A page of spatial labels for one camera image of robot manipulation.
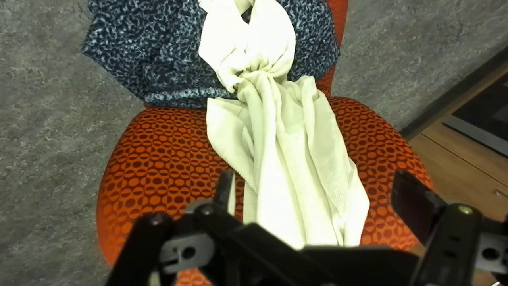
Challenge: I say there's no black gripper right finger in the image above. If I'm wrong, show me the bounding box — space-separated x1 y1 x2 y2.
390 168 508 286

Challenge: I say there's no black built-in appliance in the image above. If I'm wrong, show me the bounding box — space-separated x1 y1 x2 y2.
443 77 508 157

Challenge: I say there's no pale yellow blanket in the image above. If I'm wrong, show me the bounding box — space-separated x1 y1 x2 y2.
197 0 371 251

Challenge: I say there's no blue white patterned cloth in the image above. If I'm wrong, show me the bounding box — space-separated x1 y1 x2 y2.
81 0 341 109

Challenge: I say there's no wooden cabinet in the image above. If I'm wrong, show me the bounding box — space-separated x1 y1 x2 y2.
402 46 508 224

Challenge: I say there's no orange fabric office chair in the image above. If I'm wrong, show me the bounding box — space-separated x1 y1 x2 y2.
94 0 435 286

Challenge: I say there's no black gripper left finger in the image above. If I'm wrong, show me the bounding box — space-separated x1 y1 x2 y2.
105 168 298 286

